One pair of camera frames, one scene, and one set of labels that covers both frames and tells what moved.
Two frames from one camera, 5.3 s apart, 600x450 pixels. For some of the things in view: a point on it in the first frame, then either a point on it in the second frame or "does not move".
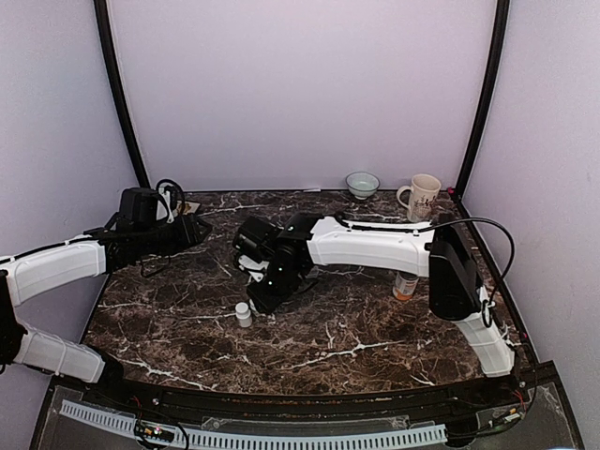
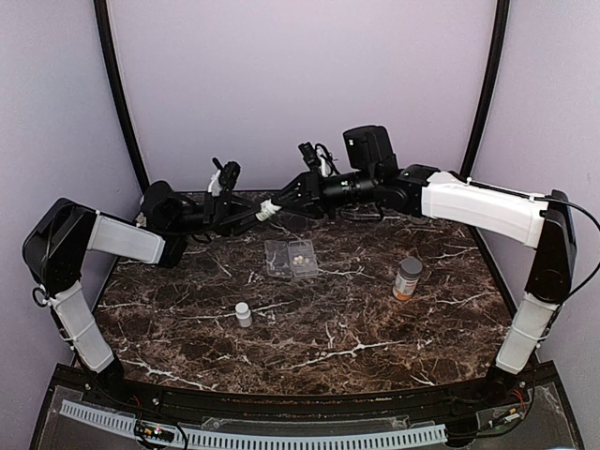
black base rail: x=337 y=406 does not move
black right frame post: x=490 y=85 does not move
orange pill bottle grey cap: x=404 y=285 does not move
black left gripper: x=188 y=234 to x=217 y=210
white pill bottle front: x=244 y=314 does not move
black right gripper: x=265 y=303 to x=312 y=200
